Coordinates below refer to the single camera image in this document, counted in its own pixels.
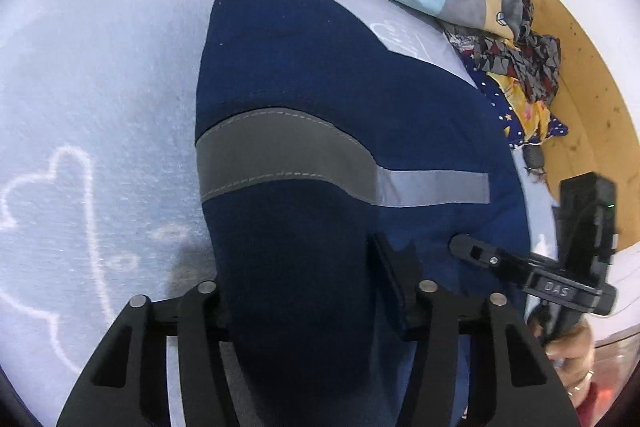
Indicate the white bed sheet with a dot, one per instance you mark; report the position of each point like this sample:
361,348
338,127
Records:
100,82

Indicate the person's red clothing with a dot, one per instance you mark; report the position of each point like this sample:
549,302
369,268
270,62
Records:
592,407

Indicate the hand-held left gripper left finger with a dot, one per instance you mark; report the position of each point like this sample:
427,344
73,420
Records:
199,332

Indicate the person's right hand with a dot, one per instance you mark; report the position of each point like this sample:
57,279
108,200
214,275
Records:
570,357

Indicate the grey red patterned cloth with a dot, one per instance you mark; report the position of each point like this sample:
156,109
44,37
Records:
525,57

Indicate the navy yellow star-print cloth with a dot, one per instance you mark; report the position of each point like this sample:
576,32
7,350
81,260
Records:
525,117

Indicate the navy jacket with red collar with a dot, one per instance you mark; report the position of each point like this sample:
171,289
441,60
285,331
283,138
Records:
300,72

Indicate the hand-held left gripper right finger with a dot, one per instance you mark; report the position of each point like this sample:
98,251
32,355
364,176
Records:
395,272

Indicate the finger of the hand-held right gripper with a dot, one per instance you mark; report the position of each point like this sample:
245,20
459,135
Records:
480,252

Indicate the small dark object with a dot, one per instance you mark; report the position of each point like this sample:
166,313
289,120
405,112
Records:
533,158

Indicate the wooden board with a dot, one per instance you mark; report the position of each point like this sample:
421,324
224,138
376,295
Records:
580,72

